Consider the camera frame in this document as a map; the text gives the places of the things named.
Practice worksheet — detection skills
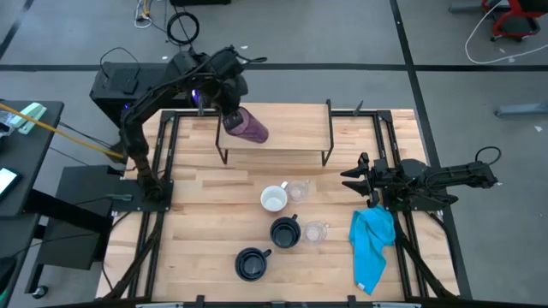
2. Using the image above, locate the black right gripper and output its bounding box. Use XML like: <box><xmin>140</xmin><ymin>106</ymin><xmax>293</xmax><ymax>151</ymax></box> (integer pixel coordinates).
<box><xmin>341</xmin><ymin>152</ymin><xmax>406</xmax><ymax>209</ymax></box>

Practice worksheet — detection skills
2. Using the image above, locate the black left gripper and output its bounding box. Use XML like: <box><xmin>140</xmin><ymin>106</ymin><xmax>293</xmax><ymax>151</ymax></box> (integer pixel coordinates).
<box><xmin>211</xmin><ymin>71</ymin><xmax>250</xmax><ymax>132</ymax></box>

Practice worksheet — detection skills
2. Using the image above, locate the purple faceted plastic tumbler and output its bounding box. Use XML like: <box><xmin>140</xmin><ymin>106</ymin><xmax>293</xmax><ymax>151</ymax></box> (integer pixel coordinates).
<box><xmin>223</xmin><ymin>106</ymin><xmax>270</xmax><ymax>145</ymax></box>

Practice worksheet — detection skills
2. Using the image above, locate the clear glass cup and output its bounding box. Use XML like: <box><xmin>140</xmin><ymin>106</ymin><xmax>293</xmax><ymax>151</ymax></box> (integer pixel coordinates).
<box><xmin>303</xmin><ymin>220</ymin><xmax>331</xmax><ymax>246</ymax></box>
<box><xmin>285</xmin><ymin>179</ymin><xmax>312</xmax><ymax>204</ymax></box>

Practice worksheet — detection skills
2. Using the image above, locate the orange mug white inside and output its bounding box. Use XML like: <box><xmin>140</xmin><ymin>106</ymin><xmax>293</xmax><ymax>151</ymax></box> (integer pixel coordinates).
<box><xmin>259</xmin><ymin>181</ymin><xmax>289</xmax><ymax>213</ymax></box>

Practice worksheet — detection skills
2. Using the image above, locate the black ribbed mug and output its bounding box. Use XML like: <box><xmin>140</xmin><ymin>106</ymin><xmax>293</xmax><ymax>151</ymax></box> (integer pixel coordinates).
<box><xmin>234</xmin><ymin>246</ymin><xmax>273</xmax><ymax>282</ymax></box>
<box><xmin>269</xmin><ymin>213</ymin><xmax>302</xmax><ymax>250</ymax></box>

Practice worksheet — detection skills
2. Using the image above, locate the blue cloth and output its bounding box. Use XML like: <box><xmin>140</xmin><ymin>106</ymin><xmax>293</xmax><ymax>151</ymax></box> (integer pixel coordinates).
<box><xmin>348</xmin><ymin>204</ymin><xmax>397</xmax><ymax>296</ymax></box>

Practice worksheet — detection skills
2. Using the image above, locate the black computer tower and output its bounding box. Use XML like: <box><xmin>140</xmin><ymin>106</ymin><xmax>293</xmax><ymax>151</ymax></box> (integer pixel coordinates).
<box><xmin>89</xmin><ymin>62</ymin><xmax>192</xmax><ymax>129</ymax></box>

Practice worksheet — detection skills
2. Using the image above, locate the black equipment cart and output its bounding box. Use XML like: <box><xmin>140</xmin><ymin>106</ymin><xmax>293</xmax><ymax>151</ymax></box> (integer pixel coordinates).
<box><xmin>25</xmin><ymin>164</ymin><xmax>129</xmax><ymax>296</ymax></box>

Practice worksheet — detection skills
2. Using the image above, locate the grey floor bar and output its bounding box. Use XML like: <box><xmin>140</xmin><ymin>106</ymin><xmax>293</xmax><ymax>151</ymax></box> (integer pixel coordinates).
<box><xmin>494</xmin><ymin>101</ymin><xmax>548</xmax><ymax>118</ymax></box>

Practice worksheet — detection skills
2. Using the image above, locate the light green stapler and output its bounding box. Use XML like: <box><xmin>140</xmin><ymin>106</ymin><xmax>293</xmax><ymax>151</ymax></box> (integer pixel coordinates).
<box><xmin>8</xmin><ymin>102</ymin><xmax>48</xmax><ymax>136</ymax></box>

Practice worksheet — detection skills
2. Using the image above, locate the black side desk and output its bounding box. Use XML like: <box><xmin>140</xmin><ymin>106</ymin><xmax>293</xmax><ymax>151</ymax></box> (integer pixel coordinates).
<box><xmin>0</xmin><ymin>100</ymin><xmax>65</xmax><ymax>219</ymax></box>

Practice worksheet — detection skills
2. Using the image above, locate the red and black chair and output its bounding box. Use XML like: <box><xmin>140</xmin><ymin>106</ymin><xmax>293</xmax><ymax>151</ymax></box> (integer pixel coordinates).
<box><xmin>481</xmin><ymin>0</ymin><xmax>548</xmax><ymax>42</ymax></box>

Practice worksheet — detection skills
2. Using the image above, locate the smartphone with lit screen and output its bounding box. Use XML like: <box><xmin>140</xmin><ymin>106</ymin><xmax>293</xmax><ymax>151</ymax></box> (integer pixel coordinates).
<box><xmin>0</xmin><ymin>167</ymin><xmax>21</xmax><ymax>198</ymax></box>

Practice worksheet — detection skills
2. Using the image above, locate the wooden shelf black metal frame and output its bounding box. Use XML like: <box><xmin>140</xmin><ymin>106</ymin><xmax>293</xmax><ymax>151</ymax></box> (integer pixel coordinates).
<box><xmin>215</xmin><ymin>98</ymin><xmax>335</xmax><ymax>167</ymax></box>

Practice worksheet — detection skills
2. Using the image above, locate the black metal table frame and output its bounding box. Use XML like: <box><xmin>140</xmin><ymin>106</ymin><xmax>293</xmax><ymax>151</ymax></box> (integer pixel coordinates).
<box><xmin>102</xmin><ymin>109</ymin><xmax>462</xmax><ymax>303</ymax></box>

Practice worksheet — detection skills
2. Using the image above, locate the small black box with cable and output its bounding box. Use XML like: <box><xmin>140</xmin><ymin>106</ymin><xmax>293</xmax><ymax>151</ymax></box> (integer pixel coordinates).
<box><xmin>99</xmin><ymin>46</ymin><xmax>141</xmax><ymax>96</ymax></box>

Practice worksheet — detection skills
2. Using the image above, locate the coiled black cable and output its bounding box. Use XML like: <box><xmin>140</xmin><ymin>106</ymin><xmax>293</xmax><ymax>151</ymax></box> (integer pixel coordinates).
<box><xmin>165</xmin><ymin>11</ymin><xmax>201</xmax><ymax>46</ymax></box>

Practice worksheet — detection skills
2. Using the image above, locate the white and yellow cable bundle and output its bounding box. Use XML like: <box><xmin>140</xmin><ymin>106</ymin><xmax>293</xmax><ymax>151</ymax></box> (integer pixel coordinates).
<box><xmin>134</xmin><ymin>0</ymin><xmax>156</xmax><ymax>29</ymax></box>

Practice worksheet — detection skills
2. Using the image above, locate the yellow strap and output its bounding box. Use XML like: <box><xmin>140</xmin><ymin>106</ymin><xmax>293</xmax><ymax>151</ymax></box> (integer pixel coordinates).
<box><xmin>0</xmin><ymin>102</ymin><xmax>126</xmax><ymax>161</ymax></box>

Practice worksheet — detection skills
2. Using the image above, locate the white floor cable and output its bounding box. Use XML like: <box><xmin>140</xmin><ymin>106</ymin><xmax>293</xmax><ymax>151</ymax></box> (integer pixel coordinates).
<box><xmin>464</xmin><ymin>0</ymin><xmax>548</xmax><ymax>65</ymax></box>

